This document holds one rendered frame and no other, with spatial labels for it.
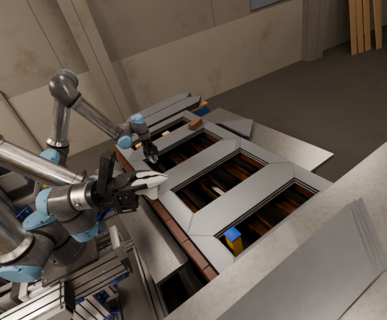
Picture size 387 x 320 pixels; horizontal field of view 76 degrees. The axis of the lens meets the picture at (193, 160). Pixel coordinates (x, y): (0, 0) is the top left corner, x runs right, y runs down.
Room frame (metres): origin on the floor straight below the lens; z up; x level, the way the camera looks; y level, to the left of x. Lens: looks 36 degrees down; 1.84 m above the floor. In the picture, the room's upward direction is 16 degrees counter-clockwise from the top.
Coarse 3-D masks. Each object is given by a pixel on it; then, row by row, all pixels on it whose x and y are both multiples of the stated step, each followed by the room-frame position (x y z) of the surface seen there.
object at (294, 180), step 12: (180, 120) 2.07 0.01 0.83; (156, 132) 1.97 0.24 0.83; (204, 132) 1.76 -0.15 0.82; (132, 144) 1.88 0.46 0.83; (180, 144) 1.68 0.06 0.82; (228, 156) 1.33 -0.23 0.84; (252, 156) 1.26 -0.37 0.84; (192, 180) 1.21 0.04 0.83; (300, 180) 0.93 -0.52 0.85; (276, 192) 0.90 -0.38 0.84; (312, 192) 0.85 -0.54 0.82; (264, 204) 0.86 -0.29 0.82; (240, 216) 0.81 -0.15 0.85; (288, 216) 0.74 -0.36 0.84; (180, 228) 0.87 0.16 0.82; (228, 228) 0.77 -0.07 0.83
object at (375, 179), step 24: (384, 144) 0.81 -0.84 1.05; (360, 168) 0.71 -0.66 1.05; (384, 168) 0.67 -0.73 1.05; (336, 192) 0.63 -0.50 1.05; (360, 192) 0.60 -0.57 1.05; (384, 192) 0.57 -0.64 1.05; (312, 216) 0.56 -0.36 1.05; (384, 216) 0.48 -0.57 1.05; (264, 240) 0.51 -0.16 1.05; (288, 240) 0.49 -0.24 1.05; (384, 240) 0.40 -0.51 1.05; (240, 264) 0.45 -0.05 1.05; (264, 264) 0.43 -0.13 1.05; (216, 288) 0.40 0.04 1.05; (240, 288) 0.38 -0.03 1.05; (384, 288) 0.27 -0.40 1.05; (192, 312) 0.35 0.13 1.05; (216, 312) 0.33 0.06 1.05; (360, 312) 0.24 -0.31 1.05; (384, 312) 0.22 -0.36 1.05
